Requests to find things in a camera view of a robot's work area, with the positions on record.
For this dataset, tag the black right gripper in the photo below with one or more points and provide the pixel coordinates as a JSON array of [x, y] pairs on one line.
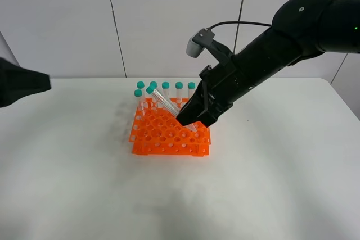
[[219, 88]]

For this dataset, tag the clear tube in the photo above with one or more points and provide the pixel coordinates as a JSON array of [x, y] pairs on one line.
[[166, 103]]

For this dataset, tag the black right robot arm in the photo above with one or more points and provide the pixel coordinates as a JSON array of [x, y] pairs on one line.
[[300, 30]]

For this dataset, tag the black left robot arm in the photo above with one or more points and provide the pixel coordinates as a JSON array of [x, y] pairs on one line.
[[17, 83]]

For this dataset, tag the row tube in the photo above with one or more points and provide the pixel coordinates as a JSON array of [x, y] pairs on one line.
[[153, 83], [179, 89], [140, 85], [191, 89], [165, 88]]

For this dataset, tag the orange test tube rack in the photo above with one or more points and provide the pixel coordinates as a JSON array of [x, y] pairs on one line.
[[157, 132]]

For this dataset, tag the front-left rack tube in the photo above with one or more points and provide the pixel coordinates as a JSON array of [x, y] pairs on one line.
[[140, 103]]

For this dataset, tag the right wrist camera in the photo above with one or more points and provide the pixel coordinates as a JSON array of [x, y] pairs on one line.
[[204, 39]]

